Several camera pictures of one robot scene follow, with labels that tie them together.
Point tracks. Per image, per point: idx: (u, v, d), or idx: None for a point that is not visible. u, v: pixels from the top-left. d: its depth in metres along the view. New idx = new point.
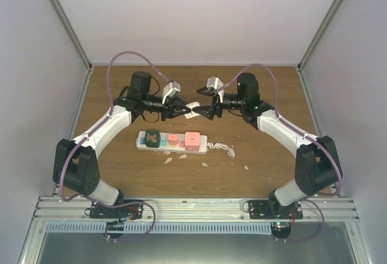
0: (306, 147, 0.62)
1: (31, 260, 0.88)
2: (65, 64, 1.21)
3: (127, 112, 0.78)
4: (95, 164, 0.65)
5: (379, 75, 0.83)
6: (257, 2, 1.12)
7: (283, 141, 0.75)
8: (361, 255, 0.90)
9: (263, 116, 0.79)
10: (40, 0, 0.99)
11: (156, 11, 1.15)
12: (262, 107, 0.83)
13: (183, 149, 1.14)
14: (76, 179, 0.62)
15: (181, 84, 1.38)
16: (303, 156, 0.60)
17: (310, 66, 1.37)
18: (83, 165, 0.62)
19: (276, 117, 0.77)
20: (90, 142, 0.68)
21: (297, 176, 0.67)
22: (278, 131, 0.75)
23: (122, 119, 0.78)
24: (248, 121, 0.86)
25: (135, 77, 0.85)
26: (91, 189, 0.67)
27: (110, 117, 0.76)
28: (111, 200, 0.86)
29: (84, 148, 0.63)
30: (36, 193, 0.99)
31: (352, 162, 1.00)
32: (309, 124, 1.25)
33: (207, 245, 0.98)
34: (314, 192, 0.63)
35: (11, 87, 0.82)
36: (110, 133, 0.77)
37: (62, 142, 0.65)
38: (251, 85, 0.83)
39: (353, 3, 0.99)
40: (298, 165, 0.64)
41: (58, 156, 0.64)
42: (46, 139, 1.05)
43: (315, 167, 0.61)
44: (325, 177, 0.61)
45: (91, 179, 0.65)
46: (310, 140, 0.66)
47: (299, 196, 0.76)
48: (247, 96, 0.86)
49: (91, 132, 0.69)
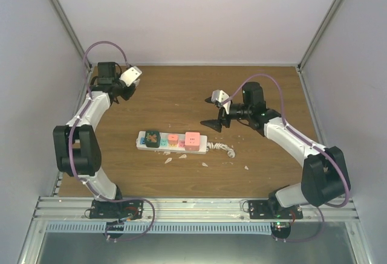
0: (314, 157, 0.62)
1: (31, 260, 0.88)
2: (65, 64, 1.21)
3: (105, 95, 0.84)
4: (96, 140, 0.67)
5: (379, 75, 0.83)
6: (257, 2, 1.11)
7: (289, 148, 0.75)
8: (361, 256, 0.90)
9: (270, 124, 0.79)
10: (40, 0, 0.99)
11: (156, 11, 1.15)
12: (269, 114, 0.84)
13: (183, 149, 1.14)
14: (84, 159, 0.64)
15: (181, 84, 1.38)
16: (311, 165, 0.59)
17: (310, 66, 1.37)
18: (86, 143, 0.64)
19: (283, 125, 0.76)
20: (84, 121, 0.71)
21: (303, 186, 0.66)
22: (285, 139, 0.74)
23: (103, 100, 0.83)
24: (255, 128, 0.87)
25: (101, 66, 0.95)
26: (97, 165, 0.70)
27: (92, 99, 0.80)
28: (112, 194, 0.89)
29: (81, 127, 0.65)
30: (36, 193, 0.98)
31: (352, 162, 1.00)
32: (309, 124, 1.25)
33: (207, 245, 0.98)
34: (320, 202, 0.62)
35: (11, 87, 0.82)
36: (98, 115, 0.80)
37: (57, 129, 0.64)
38: (255, 91, 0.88)
39: (353, 3, 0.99)
40: (305, 175, 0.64)
41: (56, 142, 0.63)
42: (46, 139, 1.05)
43: (323, 177, 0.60)
44: (332, 188, 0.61)
45: (96, 154, 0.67)
46: (318, 150, 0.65)
47: (299, 196, 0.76)
48: (252, 103, 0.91)
49: (81, 113, 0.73)
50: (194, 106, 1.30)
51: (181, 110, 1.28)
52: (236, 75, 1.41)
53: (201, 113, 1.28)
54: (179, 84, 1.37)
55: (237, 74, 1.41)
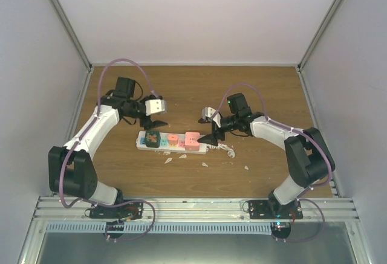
0: (294, 138, 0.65)
1: (31, 260, 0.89)
2: (65, 64, 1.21)
3: (113, 111, 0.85)
4: (91, 167, 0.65)
5: (380, 75, 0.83)
6: (257, 1, 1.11)
7: (274, 141, 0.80)
8: (361, 256, 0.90)
9: (255, 121, 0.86)
10: (40, 1, 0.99)
11: (157, 11, 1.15)
12: (254, 115, 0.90)
13: (183, 149, 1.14)
14: (74, 187, 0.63)
15: (182, 83, 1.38)
16: (291, 146, 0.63)
17: (311, 66, 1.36)
18: (78, 170, 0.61)
19: (266, 120, 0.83)
20: (82, 145, 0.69)
21: (291, 171, 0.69)
22: (269, 132, 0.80)
23: (109, 119, 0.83)
24: (243, 130, 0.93)
25: (123, 81, 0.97)
26: (91, 192, 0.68)
27: (98, 118, 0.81)
28: (112, 199, 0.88)
29: (77, 153, 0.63)
30: (36, 193, 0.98)
31: (352, 162, 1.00)
32: (308, 125, 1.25)
33: (207, 245, 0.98)
34: (306, 185, 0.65)
35: (11, 87, 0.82)
36: (101, 135, 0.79)
37: (54, 151, 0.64)
38: (238, 98, 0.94)
39: (354, 3, 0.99)
40: (289, 158, 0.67)
41: (51, 165, 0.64)
42: (46, 138, 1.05)
43: (305, 157, 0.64)
44: (317, 168, 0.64)
45: (88, 183, 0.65)
46: (297, 132, 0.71)
47: (292, 188, 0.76)
48: (237, 110, 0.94)
49: (81, 136, 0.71)
50: (194, 107, 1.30)
51: (181, 110, 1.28)
52: (234, 75, 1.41)
53: (201, 113, 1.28)
54: (179, 85, 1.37)
55: (237, 74, 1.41)
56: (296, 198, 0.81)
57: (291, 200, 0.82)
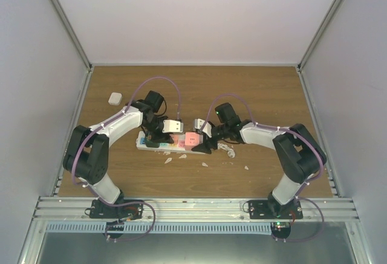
0: (282, 136, 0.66)
1: (31, 260, 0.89)
2: (65, 64, 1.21)
3: (139, 114, 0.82)
4: (106, 153, 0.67)
5: (380, 75, 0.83)
6: (257, 2, 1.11)
7: (265, 143, 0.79)
8: (361, 256, 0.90)
9: (243, 128, 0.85)
10: (40, 2, 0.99)
11: (156, 11, 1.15)
12: (243, 123, 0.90)
13: (183, 149, 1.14)
14: (86, 168, 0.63)
15: (182, 83, 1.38)
16: (279, 143, 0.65)
17: (311, 66, 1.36)
18: (96, 151, 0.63)
19: (254, 124, 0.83)
20: (104, 131, 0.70)
21: (284, 168, 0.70)
22: (259, 135, 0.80)
23: (135, 118, 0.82)
24: (235, 138, 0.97)
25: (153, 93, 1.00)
26: (98, 179, 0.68)
27: (124, 114, 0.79)
28: (112, 199, 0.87)
29: (99, 136, 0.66)
30: (36, 193, 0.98)
31: (352, 162, 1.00)
32: (308, 125, 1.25)
33: (207, 245, 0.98)
34: (300, 180, 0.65)
35: (10, 87, 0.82)
36: (122, 129, 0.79)
37: (78, 129, 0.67)
38: (225, 108, 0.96)
39: (354, 3, 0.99)
40: (280, 155, 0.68)
41: (71, 140, 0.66)
42: (46, 138, 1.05)
43: (295, 153, 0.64)
44: (309, 164, 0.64)
45: (99, 167, 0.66)
46: (284, 131, 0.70)
47: (291, 187, 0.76)
48: (227, 119, 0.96)
49: (106, 122, 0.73)
50: (193, 107, 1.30)
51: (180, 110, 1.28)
52: (234, 75, 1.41)
53: (200, 113, 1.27)
54: (179, 85, 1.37)
55: (237, 74, 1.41)
56: (295, 196, 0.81)
57: (290, 199, 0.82)
